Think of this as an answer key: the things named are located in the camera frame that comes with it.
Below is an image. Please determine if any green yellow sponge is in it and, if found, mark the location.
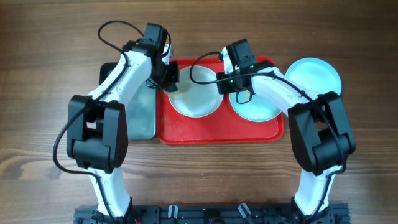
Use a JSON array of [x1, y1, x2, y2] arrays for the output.
[[164, 85, 178, 94]]

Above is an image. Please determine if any white plate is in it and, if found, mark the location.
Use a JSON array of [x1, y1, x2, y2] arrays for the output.
[[168, 67, 223, 118]]

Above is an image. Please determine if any light blue plate top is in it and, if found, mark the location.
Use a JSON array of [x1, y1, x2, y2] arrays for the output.
[[285, 57, 342, 95]]

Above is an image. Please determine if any light blue plate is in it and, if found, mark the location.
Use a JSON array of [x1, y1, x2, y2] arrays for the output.
[[229, 90, 281, 122], [285, 57, 342, 95]]

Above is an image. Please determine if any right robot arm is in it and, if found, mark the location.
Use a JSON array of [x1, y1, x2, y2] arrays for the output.
[[216, 39, 356, 223]]

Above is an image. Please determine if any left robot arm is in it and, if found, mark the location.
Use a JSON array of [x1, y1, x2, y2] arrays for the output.
[[53, 23, 179, 223]]

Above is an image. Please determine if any black water tray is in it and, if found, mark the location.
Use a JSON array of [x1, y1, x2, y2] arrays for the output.
[[98, 62, 157, 141]]

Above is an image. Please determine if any red plastic tray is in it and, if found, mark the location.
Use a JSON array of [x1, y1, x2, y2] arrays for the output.
[[156, 55, 285, 146]]

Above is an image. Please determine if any light blue plate right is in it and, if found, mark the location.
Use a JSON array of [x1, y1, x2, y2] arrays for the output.
[[229, 90, 281, 122]]

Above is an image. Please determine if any left black cable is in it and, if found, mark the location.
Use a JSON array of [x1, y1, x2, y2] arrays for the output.
[[52, 20, 172, 223]]

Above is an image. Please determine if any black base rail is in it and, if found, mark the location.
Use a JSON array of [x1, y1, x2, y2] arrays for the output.
[[73, 203, 351, 224]]

